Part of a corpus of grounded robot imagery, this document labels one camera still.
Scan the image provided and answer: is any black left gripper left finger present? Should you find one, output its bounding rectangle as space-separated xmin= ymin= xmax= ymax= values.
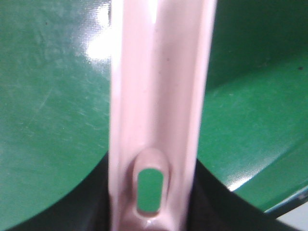
xmin=0 ymin=155 xmax=109 ymax=231

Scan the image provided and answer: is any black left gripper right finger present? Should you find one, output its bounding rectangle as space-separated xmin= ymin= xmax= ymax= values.
xmin=187 ymin=160 xmax=296 ymax=231

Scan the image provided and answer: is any pink dustpan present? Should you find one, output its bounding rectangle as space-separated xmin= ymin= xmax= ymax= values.
xmin=108 ymin=0 xmax=217 ymax=231

